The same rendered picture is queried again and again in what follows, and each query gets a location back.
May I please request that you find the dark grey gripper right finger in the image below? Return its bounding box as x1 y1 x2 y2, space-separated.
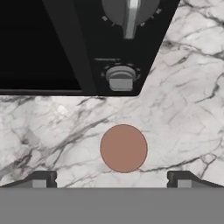
166 170 224 189

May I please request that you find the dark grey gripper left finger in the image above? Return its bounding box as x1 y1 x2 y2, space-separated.
0 170 58 189

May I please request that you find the brown round can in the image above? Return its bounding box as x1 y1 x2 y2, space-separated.
100 123 149 174

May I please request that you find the small grey oven knob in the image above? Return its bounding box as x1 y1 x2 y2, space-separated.
104 65 137 91

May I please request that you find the black toaster oven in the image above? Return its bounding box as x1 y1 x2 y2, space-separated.
0 0 182 97

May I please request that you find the large grey oven knob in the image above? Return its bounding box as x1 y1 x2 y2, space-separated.
101 0 162 40

